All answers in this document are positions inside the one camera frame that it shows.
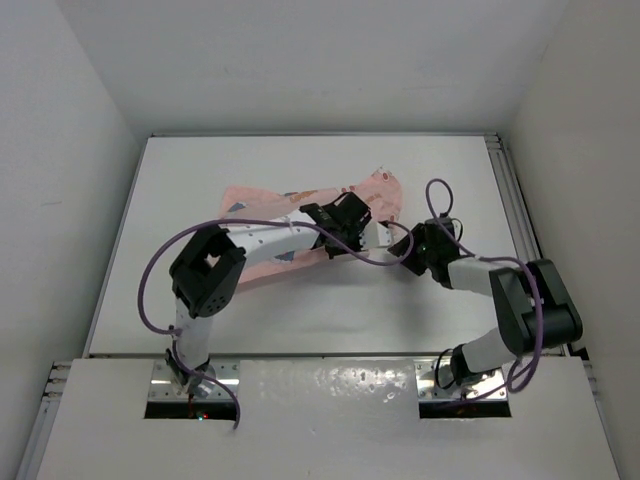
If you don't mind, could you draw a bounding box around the pink cartoon pillowcase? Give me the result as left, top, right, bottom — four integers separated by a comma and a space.
220, 170, 403, 284

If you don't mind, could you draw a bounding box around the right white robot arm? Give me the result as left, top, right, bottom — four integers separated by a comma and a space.
388, 217, 583, 389

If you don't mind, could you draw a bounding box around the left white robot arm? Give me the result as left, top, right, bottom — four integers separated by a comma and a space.
167, 192, 372, 386

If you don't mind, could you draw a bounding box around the white front cover panel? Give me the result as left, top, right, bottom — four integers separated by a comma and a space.
38, 357, 618, 479

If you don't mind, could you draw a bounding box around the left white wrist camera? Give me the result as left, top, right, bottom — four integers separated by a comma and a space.
360, 221, 393, 250

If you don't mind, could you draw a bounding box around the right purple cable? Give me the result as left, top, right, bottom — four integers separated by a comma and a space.
424, 178, 544, 401

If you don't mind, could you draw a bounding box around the purple cable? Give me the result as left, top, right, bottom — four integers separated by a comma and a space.
424, 178, 544, 401
137, 217, 416, 429

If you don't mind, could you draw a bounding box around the right aluminium rail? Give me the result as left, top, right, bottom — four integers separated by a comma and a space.
483, 134, 569, 356

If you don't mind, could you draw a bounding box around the aluminium rail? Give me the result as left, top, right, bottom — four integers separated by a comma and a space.
16, 361, 71, 480
483, 134, 569, 356

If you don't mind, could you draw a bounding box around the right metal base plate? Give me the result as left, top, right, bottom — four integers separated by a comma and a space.
414, 360, 509, 404

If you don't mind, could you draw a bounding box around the metal base plate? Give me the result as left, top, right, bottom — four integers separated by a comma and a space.
414, 360, 509, 404
147, 364, 232, 403

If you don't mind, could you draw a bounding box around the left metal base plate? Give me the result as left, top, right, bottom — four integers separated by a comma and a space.
147, 364, 232, 403

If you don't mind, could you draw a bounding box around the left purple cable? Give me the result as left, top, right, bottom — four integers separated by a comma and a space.
137, 217, 416, 429

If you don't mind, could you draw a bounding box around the left aluminium rail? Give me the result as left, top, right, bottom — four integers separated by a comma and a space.
16, 361, 71, 480

